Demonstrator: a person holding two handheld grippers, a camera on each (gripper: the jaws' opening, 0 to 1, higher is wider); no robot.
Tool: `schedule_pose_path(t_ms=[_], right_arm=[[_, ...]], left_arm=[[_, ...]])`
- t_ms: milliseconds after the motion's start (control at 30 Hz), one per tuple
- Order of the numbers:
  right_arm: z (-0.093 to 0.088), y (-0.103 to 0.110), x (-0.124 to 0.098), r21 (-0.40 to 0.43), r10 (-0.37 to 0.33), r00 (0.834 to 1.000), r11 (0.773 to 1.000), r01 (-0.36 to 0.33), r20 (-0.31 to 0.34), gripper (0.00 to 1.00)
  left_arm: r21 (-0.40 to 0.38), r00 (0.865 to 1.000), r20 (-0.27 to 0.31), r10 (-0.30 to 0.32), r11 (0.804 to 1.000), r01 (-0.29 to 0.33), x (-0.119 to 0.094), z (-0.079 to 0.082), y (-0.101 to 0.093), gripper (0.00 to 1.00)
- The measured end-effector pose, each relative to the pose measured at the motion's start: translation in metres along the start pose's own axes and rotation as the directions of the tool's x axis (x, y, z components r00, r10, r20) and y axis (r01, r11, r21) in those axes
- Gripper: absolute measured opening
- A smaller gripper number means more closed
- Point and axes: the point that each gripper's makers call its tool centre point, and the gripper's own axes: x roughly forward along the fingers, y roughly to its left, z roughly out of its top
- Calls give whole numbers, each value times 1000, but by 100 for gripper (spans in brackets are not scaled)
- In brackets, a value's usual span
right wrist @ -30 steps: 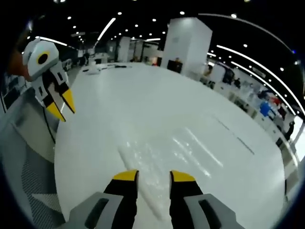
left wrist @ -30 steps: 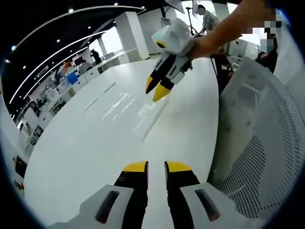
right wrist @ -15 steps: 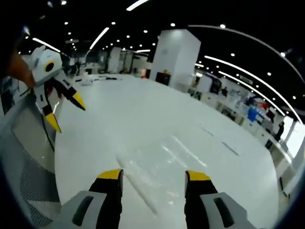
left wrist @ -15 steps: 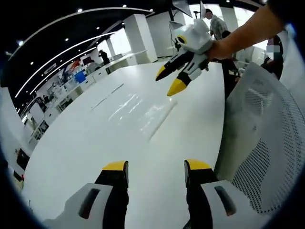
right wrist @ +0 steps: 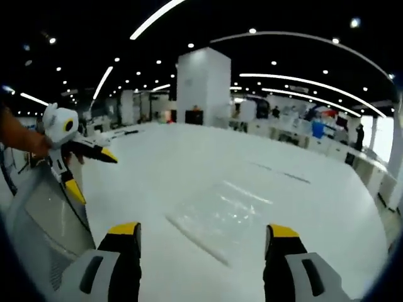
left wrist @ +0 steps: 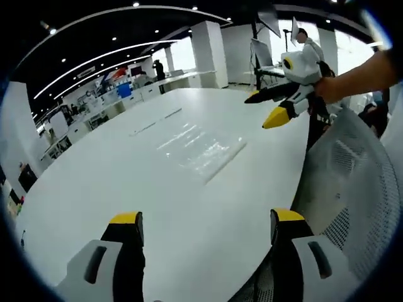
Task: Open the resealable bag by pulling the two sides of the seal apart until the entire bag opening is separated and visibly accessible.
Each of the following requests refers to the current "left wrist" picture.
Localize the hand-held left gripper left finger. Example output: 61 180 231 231
55 211 146 302

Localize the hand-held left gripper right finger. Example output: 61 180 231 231
270 207 360 302

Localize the clear resealable plastic bag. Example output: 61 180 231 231
156 121 249 186

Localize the person's right hand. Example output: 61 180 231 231
314 76 344 105

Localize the grey photo panel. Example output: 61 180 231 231
250 38 273 69

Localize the black softbox light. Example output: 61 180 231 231
257 3 282 36

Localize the white square pillar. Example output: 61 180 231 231
0 81 43 189
190 20 230 91

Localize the grey mesh office chair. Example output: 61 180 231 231
232 105 402 302

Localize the black cabinet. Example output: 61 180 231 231
18 163 39 193

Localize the blue box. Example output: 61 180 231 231
116 82 135 101

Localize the long white counter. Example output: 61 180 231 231
40 70 202 160

